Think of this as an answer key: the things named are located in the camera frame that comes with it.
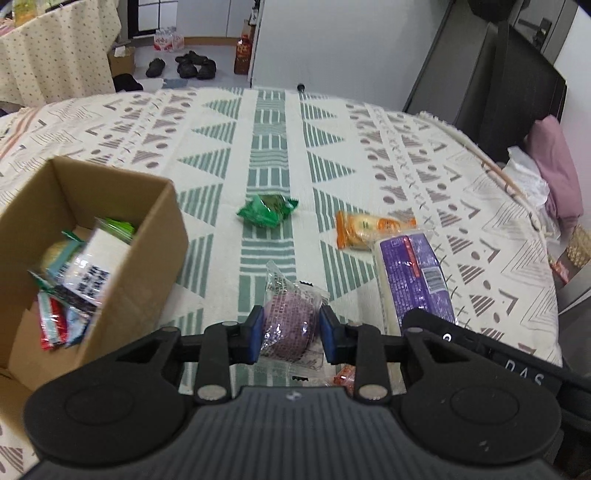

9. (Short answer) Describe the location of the bright green snack packet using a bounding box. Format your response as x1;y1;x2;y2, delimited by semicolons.
99;217;137;241

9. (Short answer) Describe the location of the black chair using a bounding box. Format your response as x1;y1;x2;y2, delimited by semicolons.
402;0;568;162

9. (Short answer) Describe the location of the red-orange snack packet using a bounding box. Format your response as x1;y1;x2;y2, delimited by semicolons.
332;364;359;393

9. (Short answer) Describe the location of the brown drink bottle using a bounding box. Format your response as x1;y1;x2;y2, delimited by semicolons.
233;18;254;76

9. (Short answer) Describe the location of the large blue snack packet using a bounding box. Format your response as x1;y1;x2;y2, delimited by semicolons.
65;305;93;347

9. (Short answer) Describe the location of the white clothing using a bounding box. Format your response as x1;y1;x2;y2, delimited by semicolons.
501;145;553;209

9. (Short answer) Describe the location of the pink water bottle pack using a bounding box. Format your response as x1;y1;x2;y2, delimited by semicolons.
153;27;186;52

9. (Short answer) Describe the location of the dark green snack packet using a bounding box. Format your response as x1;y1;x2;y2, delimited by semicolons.
236;194;300;228

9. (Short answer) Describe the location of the black-framed glass door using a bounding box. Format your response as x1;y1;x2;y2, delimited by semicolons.
127;0;160;38

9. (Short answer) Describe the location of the purple round cake packet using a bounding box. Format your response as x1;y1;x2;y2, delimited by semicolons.
259;260;331;373

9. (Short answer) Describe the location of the round table with dotted cloth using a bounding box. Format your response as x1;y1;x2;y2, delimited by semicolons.
0;0;123;108

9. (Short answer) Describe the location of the red and white snack packet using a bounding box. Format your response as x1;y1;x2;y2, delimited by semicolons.
37;291;70;352

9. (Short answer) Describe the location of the yellow cake snack packet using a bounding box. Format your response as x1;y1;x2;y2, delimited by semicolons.
34;231;86;278

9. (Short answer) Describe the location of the orange snack packet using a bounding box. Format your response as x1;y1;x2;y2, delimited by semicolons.
335;210;419;251

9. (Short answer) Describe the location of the clear black-printed snack packet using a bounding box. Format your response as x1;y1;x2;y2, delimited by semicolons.
62;219;135;308

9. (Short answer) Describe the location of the white kitchen cabinet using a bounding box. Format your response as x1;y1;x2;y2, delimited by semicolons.
159;0;253;47

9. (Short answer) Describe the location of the small cardboard box on floor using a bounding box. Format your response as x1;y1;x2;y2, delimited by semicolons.
107;44;137;77

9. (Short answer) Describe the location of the door handle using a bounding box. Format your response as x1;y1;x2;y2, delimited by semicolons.
517;17;553;47

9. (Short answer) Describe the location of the black bag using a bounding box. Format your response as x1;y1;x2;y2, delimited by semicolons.
113;73;145;92

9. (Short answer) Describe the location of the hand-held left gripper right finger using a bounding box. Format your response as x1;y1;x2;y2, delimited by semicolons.
318;305;468;402

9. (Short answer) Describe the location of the long purple snack packet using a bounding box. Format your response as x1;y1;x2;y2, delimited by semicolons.
372;231;458;338

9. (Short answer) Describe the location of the brown cardboard box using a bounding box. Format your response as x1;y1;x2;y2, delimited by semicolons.
0;156;189;393

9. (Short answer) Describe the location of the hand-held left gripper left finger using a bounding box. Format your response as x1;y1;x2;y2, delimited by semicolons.
115;305;266;403

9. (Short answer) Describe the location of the pink cloth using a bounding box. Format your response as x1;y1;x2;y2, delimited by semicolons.
526;115;585;223

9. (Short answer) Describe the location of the gold woven basket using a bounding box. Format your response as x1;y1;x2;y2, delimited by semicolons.
566;224;591;269

